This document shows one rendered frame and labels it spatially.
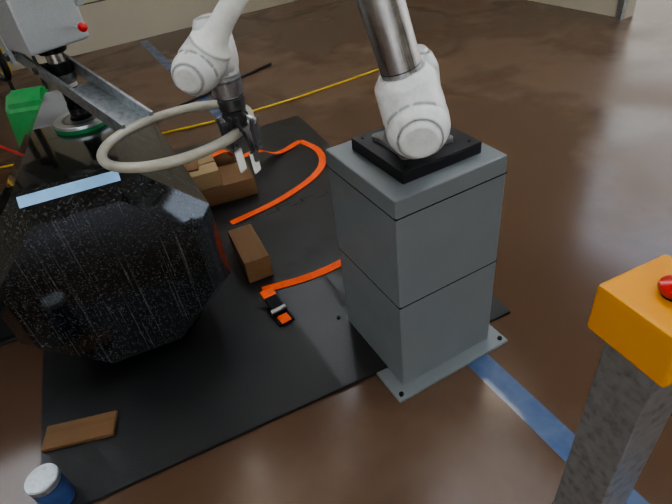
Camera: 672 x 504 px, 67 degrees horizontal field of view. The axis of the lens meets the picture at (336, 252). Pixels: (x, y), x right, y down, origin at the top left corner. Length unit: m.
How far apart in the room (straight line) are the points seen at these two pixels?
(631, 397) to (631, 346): 0.11
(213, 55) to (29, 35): 0.91
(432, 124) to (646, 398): 0.72
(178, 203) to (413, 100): 0.97
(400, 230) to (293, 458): 0.85
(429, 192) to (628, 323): 0.82
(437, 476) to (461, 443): 0.14
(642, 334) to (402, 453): 1.19
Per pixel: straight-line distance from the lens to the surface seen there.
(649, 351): 0.72
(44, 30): 2.08
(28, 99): 3.81
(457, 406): 1.88
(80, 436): 2.11
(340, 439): 1.82
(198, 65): 1.26
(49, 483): 1.90
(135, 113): 1.96
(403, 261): 1.49
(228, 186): 2.98
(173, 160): 1.46
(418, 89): 1.23
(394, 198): 1.37
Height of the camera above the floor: 1.54
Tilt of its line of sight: 38 degrees down
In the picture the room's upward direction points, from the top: 8 degrees counter-clockwise
